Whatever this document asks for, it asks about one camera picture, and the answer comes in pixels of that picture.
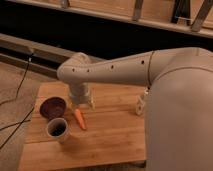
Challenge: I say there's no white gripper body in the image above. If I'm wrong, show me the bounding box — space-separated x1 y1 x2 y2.
69 83 91 105

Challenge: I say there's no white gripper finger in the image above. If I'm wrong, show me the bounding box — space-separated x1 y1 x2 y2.
88 100 95 109
71 104 78 112

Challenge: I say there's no dark purple ceramic bowl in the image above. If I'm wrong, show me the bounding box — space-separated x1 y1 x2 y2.
39 97 66 120

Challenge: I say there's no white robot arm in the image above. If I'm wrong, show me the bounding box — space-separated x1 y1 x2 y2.
57 47 213 171

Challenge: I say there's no orange carrot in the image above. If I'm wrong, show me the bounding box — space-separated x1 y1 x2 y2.
74 109 87 130

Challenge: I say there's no white cup with dark inside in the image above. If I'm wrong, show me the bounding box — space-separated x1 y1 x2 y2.
46 118 70 143

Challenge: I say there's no wooden cutting board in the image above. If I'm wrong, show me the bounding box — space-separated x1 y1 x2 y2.
19 82 146 171

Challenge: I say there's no black cable on left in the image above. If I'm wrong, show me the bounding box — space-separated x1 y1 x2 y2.
0 51 36 150

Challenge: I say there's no wooden shelf rail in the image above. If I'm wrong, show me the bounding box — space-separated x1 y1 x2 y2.
8 0 213 38

